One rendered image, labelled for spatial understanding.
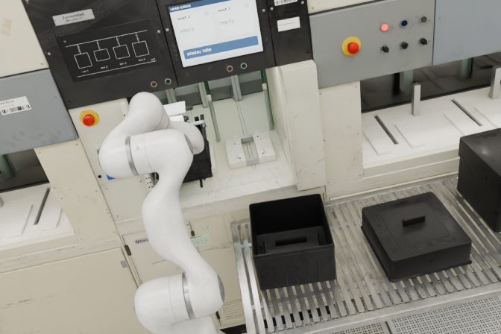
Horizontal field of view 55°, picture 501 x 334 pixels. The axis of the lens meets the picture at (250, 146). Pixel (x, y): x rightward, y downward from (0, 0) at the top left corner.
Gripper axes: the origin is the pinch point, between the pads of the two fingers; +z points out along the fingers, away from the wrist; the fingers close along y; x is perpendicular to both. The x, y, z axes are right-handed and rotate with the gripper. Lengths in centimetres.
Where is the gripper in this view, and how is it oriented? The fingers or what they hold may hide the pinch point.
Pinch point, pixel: (171, 115)
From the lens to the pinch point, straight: 188.9
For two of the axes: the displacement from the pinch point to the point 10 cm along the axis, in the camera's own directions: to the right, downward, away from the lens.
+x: -1.6, -8.3, -5.4
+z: -1.4, -5.2, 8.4
